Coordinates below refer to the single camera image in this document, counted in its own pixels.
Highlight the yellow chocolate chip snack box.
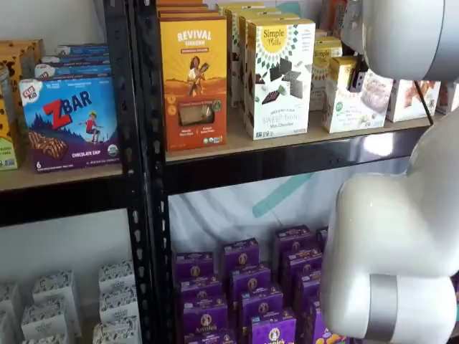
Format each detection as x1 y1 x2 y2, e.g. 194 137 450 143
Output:
0 59 27 171
0 38 45 80

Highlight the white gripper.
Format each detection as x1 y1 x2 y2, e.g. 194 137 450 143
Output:
340 1 369 93

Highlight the blue purple Zbar box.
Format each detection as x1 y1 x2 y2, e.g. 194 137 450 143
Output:
34 62 113 81
56 43 109 57
41 53 110 67
17 75 121 175

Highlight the teal tape strip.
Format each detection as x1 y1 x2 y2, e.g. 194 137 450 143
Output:
252 171 316 219

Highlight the orange white crackers box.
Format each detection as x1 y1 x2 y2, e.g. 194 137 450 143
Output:
321 0 348 37
386 78 443 123

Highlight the wooden shelf board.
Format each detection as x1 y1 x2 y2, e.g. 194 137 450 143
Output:
0 156 123 192
165 107 445 164

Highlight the white orange snack box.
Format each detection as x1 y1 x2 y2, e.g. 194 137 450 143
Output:
435 81 459 116

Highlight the Simple Mills Sweet Thins box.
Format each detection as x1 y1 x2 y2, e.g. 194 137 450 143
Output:
214 1 267 15
224 6 285 109
244 17 317 141
237 12 303 119

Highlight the small white yellow-label box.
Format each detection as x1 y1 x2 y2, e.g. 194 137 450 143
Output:
309 35 344 113
321 54 394 135

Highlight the white patterned small box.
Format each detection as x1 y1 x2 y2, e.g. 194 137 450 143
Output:
0 282 23 344
20 300 82 338
99 286 140 322
32 269 79 306
93 316 141 344
21 333 70 344
98 259 136 293

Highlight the black metal shelving unit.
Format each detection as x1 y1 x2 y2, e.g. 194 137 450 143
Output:
133 0 437 344
0 0 145 344

